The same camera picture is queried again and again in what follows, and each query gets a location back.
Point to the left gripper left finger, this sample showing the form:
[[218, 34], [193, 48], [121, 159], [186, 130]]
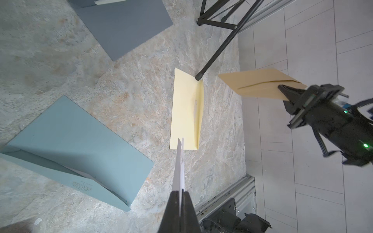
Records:
[[170, 222]]

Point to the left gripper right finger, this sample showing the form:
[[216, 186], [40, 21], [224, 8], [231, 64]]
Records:
[[189, 221]]

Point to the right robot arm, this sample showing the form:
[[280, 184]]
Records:
[[342, 124]]

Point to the teal blue envelope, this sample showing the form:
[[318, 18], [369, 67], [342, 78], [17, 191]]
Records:
[[68, 145]]

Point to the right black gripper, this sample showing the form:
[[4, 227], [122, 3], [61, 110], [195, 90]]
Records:
[[301, 101]]

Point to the cream yellow envelope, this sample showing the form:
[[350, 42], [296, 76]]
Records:
[[187, 111]]

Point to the aluminium rail frame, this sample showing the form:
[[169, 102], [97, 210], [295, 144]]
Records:
[[244, 193]]

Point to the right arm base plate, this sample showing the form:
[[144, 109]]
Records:
[[224, 220]]

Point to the dark grey envelope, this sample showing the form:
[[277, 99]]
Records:
[[121, 26]]

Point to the tan kraft envelope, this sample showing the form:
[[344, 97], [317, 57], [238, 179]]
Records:
[[260, 83]]

